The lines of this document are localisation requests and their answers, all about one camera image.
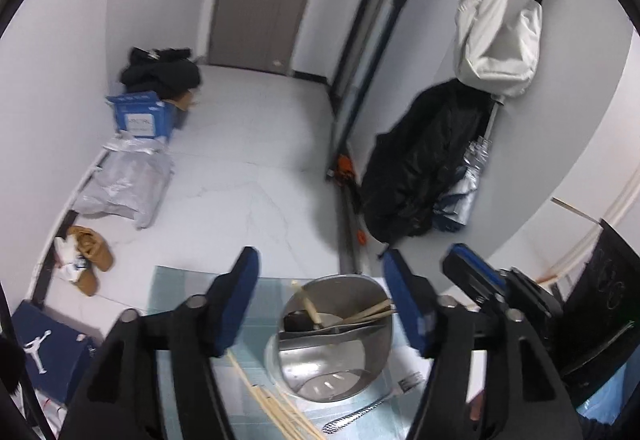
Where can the brown cardboard piece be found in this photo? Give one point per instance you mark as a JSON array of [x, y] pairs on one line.
[[184, 100]]

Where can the blue cardboard box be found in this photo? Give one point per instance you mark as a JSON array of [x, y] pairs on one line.
[[145, 117]]

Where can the grey plastic bag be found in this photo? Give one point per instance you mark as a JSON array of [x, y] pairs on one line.
[[125, 185]]

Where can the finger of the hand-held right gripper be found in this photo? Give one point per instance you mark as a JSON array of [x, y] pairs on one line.
[[475, 270], [535, 295]]

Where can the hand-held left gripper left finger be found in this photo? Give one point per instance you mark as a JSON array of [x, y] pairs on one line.
[[237, 300]]

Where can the single wooden chopstick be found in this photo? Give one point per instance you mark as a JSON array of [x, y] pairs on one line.
[[372, 316], [367, 309], [309, 307]]

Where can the teal checked placemat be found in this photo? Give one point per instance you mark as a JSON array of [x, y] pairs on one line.
[[180, 285]]

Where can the silver folded umbrella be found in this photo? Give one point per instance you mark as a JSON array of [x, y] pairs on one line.
[[467, 190]]

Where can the light blue cloth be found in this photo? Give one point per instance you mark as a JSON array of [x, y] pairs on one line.
[[610, 390]]

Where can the dark blue shoe box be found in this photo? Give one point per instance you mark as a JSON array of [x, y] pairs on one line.
[[50, 350]]

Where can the black sliding door frame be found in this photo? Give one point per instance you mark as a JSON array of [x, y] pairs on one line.
[[370, 45]]

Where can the white metal utensil holder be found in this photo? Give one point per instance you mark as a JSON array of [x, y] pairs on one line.
[[330, 365]]

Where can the black jacket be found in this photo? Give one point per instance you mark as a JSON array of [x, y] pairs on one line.
[[415, 170]]

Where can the pile of black clothes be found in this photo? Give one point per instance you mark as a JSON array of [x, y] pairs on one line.
[[160, 72]]

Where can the white socks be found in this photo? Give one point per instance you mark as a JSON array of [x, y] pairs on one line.
[[67, 260]]

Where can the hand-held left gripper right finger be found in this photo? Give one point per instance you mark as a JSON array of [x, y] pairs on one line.
[[407, 305]]

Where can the pile of wooden chopsticks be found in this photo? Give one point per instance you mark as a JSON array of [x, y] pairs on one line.
[[270, 405]]

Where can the orange object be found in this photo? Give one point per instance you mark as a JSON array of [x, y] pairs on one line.
[[344, 167]]

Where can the white shoulder bag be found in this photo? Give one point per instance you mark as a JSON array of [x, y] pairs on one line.
[[495, 45]]

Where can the metal fork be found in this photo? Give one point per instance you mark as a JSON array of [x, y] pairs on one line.
[[350, 417]]

